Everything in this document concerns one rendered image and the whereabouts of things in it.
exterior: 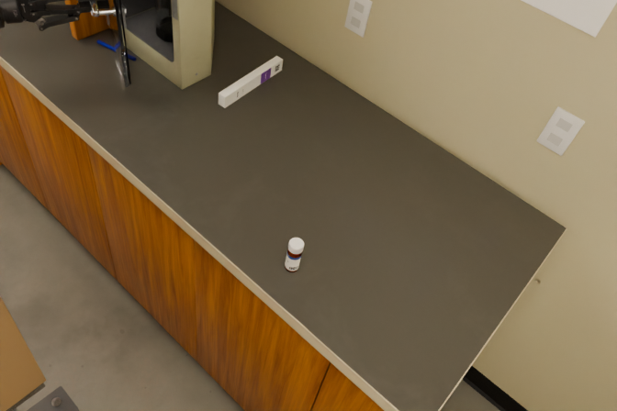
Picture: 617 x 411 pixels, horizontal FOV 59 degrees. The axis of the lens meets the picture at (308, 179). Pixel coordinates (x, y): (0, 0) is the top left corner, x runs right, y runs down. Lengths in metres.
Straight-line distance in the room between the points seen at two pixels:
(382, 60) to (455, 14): 0.28
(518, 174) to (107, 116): 1.11
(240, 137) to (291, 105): 0.20
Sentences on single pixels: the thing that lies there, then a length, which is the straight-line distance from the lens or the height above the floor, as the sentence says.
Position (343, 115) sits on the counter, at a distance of 1.61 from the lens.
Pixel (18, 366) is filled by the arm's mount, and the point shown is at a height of 1.04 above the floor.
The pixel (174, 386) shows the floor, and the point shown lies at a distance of 2.12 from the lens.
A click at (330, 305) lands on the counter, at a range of 1.20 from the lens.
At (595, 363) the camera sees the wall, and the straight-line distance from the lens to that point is 1.92.
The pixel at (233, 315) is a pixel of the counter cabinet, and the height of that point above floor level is 0.65.
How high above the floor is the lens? 1.97
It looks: 47 degrees down
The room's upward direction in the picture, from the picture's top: 12 degrees clockwise
